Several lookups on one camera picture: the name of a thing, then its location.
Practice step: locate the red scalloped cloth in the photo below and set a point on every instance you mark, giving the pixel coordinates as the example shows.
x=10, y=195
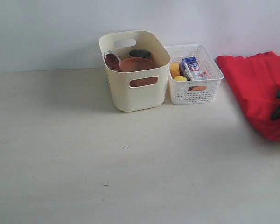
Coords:
x=255, y=81

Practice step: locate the blue white milk carton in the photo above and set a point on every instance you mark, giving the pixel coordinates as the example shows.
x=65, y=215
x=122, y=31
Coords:
x=191, y=69

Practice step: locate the yellow lemon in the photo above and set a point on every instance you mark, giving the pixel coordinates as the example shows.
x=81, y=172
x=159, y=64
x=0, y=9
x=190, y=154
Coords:
x=180, y=78

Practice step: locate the yellow cheese wedge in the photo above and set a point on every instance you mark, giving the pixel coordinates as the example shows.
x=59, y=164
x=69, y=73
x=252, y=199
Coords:
x=174, y=70

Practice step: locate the stainless steel cup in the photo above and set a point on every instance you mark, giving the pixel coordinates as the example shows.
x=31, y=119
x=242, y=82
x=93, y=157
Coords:
x=142, y=53

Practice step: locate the brown wooden plate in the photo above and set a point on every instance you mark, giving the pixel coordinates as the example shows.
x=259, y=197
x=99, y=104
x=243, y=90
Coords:
x=139, y=64

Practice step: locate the brown wooden spoon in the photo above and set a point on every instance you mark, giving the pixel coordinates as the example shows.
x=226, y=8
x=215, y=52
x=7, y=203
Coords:
x=111, y=60

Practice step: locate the white woven plastic basket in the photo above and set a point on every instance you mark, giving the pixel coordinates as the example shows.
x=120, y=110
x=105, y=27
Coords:
x=179, y=91

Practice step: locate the cream plastic bin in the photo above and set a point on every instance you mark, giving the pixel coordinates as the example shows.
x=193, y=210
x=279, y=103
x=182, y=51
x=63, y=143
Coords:
x=137, y=90

